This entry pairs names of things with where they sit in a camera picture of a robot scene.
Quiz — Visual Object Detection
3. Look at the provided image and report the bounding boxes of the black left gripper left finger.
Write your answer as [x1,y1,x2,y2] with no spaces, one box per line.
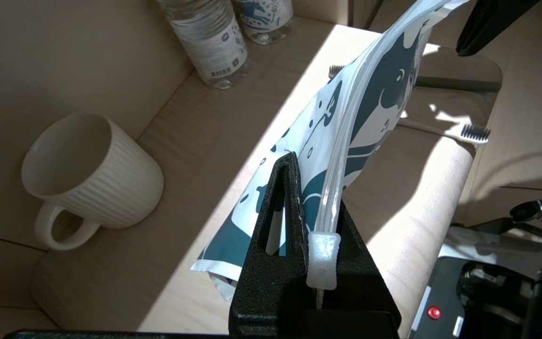
[230,152,319,332]

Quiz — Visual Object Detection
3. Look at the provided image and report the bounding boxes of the small clear water bottle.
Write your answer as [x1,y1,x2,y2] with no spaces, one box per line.
[236,0,295,46]
[158,0,249,90]

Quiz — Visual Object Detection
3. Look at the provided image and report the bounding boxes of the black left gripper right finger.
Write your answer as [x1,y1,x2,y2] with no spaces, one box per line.
[320,202,401,335]

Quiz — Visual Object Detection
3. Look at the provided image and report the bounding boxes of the white ribbed ceramic mug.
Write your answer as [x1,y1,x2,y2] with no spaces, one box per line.
[21,112,165,251]

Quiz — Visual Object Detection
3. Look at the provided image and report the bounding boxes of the grey handle toothbrush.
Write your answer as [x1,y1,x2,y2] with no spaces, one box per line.
[328,65,502,94]

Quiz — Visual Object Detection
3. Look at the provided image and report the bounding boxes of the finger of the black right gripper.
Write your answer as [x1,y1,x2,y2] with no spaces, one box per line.
[456,0,511,56]
[462,0,540,56]

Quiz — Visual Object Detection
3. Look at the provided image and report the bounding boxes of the black key fob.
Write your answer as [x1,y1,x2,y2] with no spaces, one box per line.
[510,200,542,224]

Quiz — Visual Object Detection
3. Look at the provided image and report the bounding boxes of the white horse-print paper pouch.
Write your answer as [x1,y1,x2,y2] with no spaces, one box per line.
[191,0,470,302]

